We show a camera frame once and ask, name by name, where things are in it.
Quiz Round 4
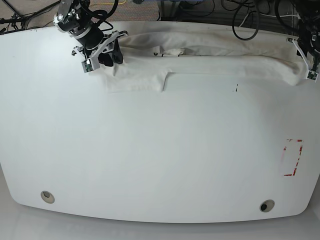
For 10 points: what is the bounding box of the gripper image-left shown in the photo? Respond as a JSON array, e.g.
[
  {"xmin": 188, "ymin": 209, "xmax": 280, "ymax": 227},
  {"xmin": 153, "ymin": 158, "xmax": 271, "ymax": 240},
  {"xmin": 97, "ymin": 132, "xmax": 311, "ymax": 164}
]
[{"xmin": 71, "ymin": 26, "xmax": 128, "ymax": 67}]

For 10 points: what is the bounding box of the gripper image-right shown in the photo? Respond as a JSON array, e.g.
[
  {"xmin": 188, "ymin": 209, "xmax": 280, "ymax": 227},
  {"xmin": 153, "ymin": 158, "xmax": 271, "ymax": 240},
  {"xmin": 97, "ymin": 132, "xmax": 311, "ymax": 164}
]
[{"xmin": 286, "ymin": 37, "xmax": 320, "ymax": 74}]

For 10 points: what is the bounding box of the white printed T-shirt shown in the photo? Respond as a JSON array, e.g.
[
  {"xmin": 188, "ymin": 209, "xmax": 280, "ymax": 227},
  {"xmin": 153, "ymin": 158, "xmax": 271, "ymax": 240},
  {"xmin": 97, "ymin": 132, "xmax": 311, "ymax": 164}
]
[{"xmin": 99, "ymin": 30, "xmax": 307, "ymax": 93}]

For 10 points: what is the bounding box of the white power strip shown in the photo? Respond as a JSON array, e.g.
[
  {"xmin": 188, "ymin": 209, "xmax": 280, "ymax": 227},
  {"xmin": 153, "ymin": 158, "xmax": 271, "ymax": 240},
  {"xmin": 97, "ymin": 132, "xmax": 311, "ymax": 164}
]
[{"xmin": 298, "ymin": 8, "xmax": 320, "ymax": 21}]

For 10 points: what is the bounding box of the black tripod stand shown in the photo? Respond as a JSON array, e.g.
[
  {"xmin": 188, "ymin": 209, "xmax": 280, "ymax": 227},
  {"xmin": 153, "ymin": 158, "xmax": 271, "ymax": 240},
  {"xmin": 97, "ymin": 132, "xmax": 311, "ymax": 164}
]
[{"xmin": 0, "ymin": 0, "xmax": 61, "ymax": 35}]

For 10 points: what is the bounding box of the red tape rectangle marking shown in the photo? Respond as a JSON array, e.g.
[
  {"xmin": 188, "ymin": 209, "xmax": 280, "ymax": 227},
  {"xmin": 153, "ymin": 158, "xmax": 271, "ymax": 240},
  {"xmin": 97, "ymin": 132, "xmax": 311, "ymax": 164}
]
[{"xmin": 280, "ymin": 139, "xmax": 304, "ymax": 177}]

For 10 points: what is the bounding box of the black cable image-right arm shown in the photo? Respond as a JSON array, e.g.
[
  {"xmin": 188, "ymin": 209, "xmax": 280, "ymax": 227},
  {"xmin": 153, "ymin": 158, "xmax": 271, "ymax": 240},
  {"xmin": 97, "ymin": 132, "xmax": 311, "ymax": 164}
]
[{"xmin": 229, "ymin": 0, "xmax": 302, "ymax": 40}]

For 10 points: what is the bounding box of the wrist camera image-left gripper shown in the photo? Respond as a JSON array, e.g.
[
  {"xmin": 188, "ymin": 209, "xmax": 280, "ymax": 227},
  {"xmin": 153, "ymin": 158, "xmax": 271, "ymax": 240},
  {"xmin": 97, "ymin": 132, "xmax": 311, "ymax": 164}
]
[{"xmin": 81, "ymin": 58, "xmax": 100, "ymax": 73}]

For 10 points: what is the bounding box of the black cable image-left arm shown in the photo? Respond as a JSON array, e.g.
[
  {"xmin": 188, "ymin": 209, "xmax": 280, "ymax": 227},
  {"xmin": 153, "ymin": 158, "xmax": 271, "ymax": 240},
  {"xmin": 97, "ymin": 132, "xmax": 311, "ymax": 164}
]
[{"xmin": 79, "ymin": 0, "xmax": 119, "ymax": 32}]

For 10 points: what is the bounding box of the left table cable grommet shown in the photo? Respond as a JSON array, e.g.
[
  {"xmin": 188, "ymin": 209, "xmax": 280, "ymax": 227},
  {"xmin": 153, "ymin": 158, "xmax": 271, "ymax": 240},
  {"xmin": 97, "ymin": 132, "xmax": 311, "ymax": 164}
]
[{"xmin": 40, "ymin": 191, "xmax": 55, "ymax": 204}]

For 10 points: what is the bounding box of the table cable grommet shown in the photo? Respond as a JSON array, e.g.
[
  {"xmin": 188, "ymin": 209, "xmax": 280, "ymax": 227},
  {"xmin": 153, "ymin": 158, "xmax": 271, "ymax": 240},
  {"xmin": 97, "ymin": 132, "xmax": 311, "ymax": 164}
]
[
  {"xmin": 40, "ymin": 191, "xmax": 55, "ymax": 204},
  {"xmin": 259, "ymin": 199, "xmax": 275, "ymax": 213}
]

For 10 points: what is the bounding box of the right table cable grommet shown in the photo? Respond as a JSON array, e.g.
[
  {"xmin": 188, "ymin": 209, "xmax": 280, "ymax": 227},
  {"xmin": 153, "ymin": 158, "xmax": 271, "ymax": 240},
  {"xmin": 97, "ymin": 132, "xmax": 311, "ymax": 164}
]
[{"xmin": 259, "ymin": 199, "xmax": 275, "ymax": 213}]

